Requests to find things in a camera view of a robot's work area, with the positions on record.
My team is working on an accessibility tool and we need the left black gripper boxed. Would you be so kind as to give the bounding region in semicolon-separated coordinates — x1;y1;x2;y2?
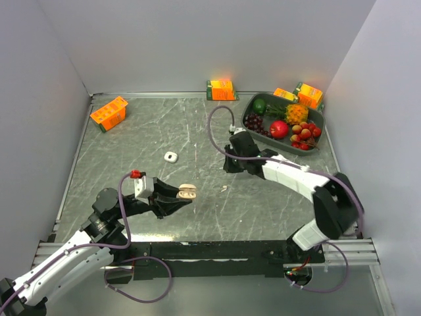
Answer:
114;176;192;219

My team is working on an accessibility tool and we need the pink earbud charging case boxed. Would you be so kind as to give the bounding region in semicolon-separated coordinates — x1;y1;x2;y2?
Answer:
176;184;197;200

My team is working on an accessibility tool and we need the white earbud charging case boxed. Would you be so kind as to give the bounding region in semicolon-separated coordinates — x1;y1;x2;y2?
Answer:
164;151;178;163

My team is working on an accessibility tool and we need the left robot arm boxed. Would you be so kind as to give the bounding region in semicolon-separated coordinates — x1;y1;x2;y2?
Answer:
1;171;197;315

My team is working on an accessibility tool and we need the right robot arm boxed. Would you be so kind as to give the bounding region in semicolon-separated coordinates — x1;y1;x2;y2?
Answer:
224;128;364;262

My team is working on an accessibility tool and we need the dark grape bunch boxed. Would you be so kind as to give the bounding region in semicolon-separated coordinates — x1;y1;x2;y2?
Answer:
243;113;272;138

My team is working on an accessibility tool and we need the red apple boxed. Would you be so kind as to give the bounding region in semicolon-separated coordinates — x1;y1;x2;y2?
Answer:
269;120;289;139

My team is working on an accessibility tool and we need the green lime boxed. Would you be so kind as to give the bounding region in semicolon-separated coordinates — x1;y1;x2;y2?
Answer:
253;98;266;115

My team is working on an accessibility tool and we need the orange juice carton middle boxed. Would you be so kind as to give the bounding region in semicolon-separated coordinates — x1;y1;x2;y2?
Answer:
206;80;239;101

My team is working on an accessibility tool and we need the orange juice carton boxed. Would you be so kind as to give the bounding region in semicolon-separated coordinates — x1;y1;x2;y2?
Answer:
293;82;324;111
90;96;128;133
206;80;239;101

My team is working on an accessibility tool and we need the small pineapple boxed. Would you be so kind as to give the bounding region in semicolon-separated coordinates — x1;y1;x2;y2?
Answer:
265;103;309;125

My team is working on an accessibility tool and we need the red lychee bunch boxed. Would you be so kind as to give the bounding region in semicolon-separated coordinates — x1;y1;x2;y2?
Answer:
290;122;322;151

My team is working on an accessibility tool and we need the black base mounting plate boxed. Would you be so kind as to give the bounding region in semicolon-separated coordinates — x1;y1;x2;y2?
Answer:
105;240;325;285

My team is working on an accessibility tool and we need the orange carton behind tray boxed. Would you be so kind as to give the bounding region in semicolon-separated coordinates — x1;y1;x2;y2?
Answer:
273;88;299;103

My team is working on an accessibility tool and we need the orange juice carton right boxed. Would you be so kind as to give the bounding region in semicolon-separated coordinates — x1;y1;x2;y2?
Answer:
293;82;324;111

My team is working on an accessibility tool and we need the orange juice carton left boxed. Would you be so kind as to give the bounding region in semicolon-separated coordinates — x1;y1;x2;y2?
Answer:
90;96;128;133

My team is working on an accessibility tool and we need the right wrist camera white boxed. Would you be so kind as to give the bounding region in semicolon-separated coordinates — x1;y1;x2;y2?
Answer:
228;124;245;136

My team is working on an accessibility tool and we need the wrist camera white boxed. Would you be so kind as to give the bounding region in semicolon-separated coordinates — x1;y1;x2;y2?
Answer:
228;124;245;136
130;170;154;199

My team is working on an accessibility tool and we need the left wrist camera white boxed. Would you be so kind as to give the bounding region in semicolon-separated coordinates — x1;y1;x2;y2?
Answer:
130;170;154;199

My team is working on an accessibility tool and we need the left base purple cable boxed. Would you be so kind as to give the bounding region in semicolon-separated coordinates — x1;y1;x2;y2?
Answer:
104;257;172;303

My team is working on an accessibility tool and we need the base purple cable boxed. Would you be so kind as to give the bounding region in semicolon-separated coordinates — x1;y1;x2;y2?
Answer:
284;242;349;294
104;257;172;303

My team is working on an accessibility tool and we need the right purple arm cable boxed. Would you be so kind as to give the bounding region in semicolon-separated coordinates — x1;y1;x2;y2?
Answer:
208;105;365;244

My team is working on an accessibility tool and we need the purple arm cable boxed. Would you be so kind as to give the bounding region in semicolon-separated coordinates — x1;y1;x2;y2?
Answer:
0;174;132;312
208;105;365;244

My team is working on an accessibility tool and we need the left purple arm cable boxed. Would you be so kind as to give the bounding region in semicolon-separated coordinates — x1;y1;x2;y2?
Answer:
0;174;132;312

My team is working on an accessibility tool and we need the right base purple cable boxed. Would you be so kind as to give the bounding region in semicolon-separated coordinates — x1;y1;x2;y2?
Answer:
284;242;349;294

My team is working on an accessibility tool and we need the aluminium rail frame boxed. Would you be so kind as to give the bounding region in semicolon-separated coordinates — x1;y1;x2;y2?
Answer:
36;93;379;307

